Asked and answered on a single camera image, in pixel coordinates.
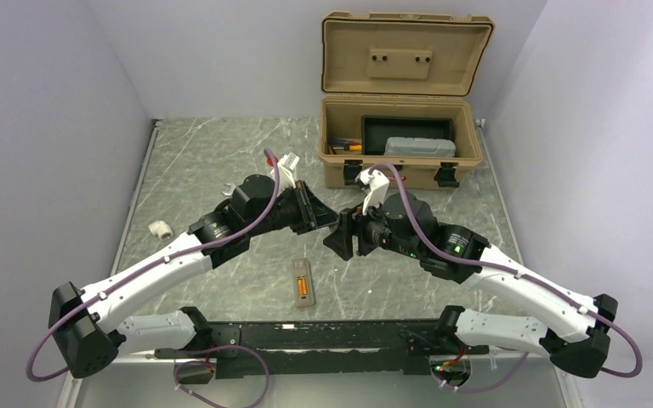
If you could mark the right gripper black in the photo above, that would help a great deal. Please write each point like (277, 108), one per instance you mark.
(351, 223)

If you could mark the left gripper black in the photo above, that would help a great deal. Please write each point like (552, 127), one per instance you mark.
(313, 213)

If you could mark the beige remote control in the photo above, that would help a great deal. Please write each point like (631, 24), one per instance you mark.
(301, 268)

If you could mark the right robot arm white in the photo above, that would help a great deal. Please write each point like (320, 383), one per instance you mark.
(568, 328)

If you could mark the white PVC elbow fitting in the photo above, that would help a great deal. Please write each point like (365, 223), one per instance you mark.
(161, 230)

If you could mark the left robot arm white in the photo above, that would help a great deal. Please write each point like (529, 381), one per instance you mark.
(214, 239)

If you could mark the grey plastic case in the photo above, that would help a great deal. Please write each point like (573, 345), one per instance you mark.
(403, 146)

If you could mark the black tray in toolbox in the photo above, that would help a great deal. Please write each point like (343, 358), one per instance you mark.
(376, 130)

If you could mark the silver combination wrench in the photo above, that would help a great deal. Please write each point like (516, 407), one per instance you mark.
(230, 189)

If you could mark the tan plastic toolbox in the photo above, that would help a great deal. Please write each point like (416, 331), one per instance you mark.
(393, 64)

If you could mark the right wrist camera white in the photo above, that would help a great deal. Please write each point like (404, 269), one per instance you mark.
(376, 185)

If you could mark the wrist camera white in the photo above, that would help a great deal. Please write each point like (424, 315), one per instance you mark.
(286, 167)
(376, 185)

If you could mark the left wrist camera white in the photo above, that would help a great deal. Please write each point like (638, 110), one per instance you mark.
(286, 167)

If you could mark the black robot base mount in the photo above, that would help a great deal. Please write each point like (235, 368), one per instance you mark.
(326, 347)

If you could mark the aluminium frame rail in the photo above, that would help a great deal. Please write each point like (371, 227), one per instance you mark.
(192, 334)

